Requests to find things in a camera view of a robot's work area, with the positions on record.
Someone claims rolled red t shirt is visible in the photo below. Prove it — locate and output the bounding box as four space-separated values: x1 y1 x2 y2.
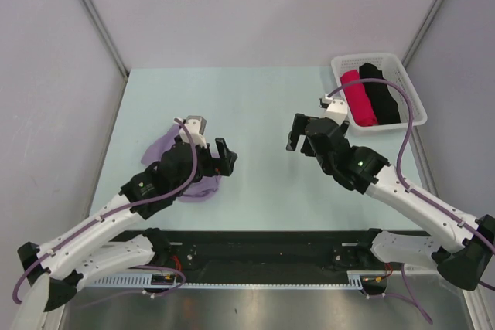
343 83 378 127

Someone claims purple t shirt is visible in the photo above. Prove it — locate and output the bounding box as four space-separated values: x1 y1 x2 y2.
141 124 221 202

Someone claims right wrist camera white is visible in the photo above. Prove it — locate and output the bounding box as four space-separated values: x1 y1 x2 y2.
320 95 349 126

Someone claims white slotted cable duct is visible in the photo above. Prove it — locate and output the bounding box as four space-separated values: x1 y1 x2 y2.
83 270 387 291

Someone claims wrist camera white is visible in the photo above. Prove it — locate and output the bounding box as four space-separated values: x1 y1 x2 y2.
320 95 349 126
179 115 207 148

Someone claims purple cable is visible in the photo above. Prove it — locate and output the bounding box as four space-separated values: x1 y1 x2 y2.
327 80 495 253
12 117 202 306

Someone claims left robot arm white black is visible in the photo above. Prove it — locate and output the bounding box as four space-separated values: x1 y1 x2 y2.
17 135 237 312

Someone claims rolled black t shirt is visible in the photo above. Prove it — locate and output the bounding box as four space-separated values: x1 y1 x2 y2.
359 63 401 125

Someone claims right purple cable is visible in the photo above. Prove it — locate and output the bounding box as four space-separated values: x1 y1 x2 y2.
327 80 495 253

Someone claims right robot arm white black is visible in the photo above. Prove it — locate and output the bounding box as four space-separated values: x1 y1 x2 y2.
286 114 494 291

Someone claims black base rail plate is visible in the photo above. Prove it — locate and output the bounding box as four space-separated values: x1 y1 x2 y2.
143 228 392 286

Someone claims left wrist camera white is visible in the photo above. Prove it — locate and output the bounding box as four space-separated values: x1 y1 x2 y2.
179 115 207 148

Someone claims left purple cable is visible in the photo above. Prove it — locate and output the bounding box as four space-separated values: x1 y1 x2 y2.
12 117 202 306

